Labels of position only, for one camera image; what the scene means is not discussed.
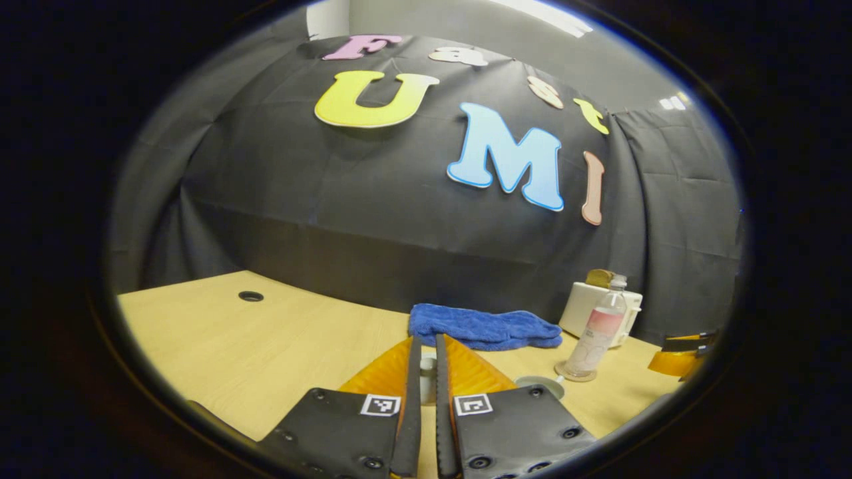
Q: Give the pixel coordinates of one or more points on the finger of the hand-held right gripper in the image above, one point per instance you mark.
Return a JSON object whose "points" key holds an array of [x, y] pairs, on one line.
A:
{"points": [[689, 344], [675, 364]]}

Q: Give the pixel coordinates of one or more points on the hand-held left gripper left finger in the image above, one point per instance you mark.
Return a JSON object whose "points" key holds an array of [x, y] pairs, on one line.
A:
{"points": [[413, 412]]}

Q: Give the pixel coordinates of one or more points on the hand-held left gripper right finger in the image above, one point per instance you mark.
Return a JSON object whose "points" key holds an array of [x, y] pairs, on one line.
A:
{"points": [[444, 412]]}

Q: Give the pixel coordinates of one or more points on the clear water bottle pink label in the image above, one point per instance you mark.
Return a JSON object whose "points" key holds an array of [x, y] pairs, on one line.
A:
{"points": [[599, 332]]}

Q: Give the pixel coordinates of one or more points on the blue towel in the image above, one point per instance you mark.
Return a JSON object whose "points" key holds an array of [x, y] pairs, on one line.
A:
{"points": [[479, 326]]}

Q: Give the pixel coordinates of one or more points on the brown toast slices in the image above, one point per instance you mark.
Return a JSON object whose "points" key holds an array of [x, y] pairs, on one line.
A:
{"points": [[599, 279]]}

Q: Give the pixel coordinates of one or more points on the white toaster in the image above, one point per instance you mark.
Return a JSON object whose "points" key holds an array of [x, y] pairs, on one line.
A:
{"points": [[579, 309]]}

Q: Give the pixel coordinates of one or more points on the black backdrop cloth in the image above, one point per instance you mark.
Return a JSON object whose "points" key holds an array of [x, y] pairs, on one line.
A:
{"points": [[366, 199]]}

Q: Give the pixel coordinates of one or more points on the small ceiling light panel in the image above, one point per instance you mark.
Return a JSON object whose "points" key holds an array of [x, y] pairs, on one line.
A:
{"points": [[672, 102]]}

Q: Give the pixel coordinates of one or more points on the long ceiling light panel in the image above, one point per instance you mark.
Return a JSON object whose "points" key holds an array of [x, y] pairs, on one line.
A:
{"points": [[546, 16]]}

